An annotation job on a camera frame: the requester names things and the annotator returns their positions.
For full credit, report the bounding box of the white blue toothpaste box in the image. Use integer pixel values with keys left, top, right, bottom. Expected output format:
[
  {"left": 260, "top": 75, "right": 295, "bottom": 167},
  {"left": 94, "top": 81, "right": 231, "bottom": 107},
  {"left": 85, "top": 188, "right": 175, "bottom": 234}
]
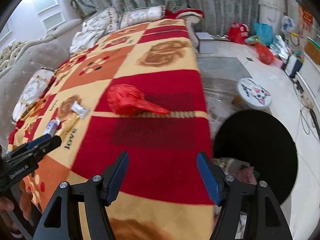
[{"left": 43, "top": 119, "right": 61, "bottom": 137}]

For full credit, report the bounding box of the white sachet packet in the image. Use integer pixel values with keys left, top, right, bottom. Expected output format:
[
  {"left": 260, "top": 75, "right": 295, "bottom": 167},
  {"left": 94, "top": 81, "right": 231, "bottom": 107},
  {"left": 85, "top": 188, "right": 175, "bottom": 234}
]
[{"left": 71, "top": 101, "right": 90, "bottom": 119}]

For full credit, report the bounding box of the black round trash bin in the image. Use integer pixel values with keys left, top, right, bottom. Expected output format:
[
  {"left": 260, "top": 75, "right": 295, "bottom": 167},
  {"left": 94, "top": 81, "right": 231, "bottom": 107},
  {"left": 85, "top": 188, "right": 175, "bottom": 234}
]
[{"left": 212, "top": 109, "right": 298, "bottom": 204}]

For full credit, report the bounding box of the person left hand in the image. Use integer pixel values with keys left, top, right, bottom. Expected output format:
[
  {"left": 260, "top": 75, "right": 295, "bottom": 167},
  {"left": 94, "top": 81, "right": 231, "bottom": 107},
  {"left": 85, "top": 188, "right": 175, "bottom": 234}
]
[{"left": 0, "top": 179, "right": 33, "bottom": 235}]

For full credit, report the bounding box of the white bolster pillow left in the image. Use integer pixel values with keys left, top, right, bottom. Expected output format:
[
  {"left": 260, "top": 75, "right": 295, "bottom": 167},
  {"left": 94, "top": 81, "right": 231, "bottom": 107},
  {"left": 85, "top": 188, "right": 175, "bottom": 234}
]
[{"left": 11, "top": 67, "right": 54, "bottom": 123}]

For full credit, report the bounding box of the white bolster pillow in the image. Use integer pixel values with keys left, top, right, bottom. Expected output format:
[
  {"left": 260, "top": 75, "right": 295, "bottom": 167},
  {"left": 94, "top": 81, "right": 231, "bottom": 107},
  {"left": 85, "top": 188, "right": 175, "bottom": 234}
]
[
  {"left": 119, "top": 5, "right": 166, "bottom": 29},
  {"left": 11, "top": 67, "right": 54, "bottom": 123}
]

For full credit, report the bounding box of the red orange patterned blanket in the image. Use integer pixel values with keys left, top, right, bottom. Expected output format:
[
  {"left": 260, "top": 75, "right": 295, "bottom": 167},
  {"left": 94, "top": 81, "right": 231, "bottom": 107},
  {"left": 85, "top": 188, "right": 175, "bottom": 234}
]
[{"left": 9, "top": 19, "right": 214, "bottom": 239}]

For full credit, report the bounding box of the cat face round stool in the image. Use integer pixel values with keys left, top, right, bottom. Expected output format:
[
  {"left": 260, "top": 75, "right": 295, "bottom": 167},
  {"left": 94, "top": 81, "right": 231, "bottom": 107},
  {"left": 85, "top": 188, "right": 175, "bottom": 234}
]
[{"left": 236, "top": 77, "right": 272, "bottom": 110}]

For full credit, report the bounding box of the white folded quilt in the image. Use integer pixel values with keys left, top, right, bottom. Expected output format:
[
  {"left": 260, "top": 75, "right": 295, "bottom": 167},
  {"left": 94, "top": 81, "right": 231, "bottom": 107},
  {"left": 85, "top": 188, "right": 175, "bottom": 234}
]
[{"left": 69, "top": 6, "right": 118, "bottom": 55}]

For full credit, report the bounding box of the white bolster pillow far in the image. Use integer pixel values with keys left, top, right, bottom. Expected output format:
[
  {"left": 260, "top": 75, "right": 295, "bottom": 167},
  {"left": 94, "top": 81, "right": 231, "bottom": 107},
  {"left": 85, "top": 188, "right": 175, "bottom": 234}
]
[{"left": 119, "top": 5, "right": 166, "bottom": 29}]

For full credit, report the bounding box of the red plastic floor bag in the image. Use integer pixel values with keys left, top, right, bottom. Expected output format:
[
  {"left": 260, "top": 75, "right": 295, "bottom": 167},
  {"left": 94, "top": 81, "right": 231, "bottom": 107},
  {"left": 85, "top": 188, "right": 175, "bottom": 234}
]
[{"left": 254, "top": 43, "right": 274, "bottom": 65}]

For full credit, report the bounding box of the teal shopping bag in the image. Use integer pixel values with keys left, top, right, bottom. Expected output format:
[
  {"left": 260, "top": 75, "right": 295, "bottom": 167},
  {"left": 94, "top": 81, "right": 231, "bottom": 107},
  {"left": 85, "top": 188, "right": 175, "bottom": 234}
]
[{"left": 253, "top": 23, "right": 273, "bottom": 46}]

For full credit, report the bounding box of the red gift bag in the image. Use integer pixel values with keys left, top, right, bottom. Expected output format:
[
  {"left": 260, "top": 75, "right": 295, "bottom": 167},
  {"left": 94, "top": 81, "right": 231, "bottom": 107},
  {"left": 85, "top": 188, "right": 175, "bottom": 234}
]
[{"left": 228, "top": 23, "right": 249, "bottom": 44}]

